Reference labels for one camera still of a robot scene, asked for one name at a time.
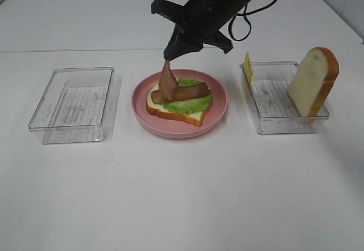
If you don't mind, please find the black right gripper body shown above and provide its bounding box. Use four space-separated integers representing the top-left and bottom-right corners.
151 0 233 54

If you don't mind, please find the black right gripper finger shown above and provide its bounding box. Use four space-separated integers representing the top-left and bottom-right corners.
163 26 189 61
173 36 203 59

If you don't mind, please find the bacon strip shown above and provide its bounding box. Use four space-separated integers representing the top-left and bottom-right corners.
151 82 211 104
159 60 178 101

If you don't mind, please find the yellow cheese slice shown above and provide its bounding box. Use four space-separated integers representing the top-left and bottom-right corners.
243 52 254 88

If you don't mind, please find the green lettuce leaf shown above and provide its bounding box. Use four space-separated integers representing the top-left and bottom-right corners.
161 77 213 115

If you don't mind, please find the bread slice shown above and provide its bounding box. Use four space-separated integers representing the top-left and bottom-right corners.
288 47 339 117
146 84 209 127

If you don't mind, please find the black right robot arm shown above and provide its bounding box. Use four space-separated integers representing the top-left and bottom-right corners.
151 0 251 61

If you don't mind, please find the pink round plate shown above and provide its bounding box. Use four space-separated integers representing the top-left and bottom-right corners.
132 69 228 139

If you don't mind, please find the right clear plastic tray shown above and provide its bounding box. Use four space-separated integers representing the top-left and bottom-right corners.
240 61 329 134

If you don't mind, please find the clear plastic tray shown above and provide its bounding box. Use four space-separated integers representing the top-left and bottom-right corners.
28 67 120 145
240 61 329 134

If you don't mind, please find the left clear plastic tray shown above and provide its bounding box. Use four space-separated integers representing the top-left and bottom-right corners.
28 67 120 145

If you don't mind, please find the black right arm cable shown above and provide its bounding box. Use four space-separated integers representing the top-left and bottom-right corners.
228 0 284 42

